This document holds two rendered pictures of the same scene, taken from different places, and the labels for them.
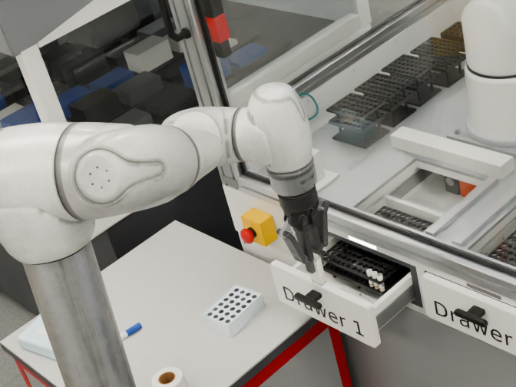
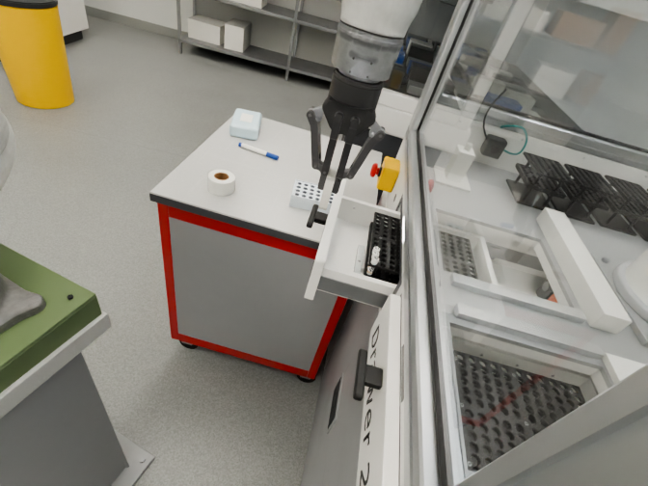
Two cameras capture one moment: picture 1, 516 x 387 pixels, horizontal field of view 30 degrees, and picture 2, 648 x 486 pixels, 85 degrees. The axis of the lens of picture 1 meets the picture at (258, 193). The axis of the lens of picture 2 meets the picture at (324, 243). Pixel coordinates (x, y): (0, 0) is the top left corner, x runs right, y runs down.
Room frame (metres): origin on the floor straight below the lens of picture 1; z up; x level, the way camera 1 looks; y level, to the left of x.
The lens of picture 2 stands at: (1.10, -0.40, 1.33)
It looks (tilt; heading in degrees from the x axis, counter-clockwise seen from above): 40 degrees down; 35
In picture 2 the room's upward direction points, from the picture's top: 17 degrees clockwise
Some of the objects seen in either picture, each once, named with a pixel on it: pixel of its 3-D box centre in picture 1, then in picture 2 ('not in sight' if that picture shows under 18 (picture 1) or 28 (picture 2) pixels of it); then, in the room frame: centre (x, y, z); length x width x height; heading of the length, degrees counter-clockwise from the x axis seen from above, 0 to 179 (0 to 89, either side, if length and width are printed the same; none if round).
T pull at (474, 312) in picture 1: (474, 314); (368, 375); (1.38, -0.34, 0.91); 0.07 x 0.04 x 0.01; 35
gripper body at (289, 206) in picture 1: (300, 205); (351, 104); (1.54, -0.07, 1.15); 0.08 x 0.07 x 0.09; 125
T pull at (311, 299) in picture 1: (312, 297); (318, 217); (1.56, -0.05, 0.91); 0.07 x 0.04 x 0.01; 35
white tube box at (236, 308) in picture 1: (233, 310); (313, 197); (1.75, 0.13, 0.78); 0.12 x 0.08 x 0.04; 131
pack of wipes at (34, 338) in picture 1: (52, 336); (246, 123); (1.83, 0.57, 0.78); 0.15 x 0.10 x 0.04; 48
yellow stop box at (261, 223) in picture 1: (258, 227); (387, 174); (1.91, 0.02, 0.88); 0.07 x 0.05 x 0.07; 35
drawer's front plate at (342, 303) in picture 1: (323, 302); (327, 232); (1.58, -0.07, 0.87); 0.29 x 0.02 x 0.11; 35
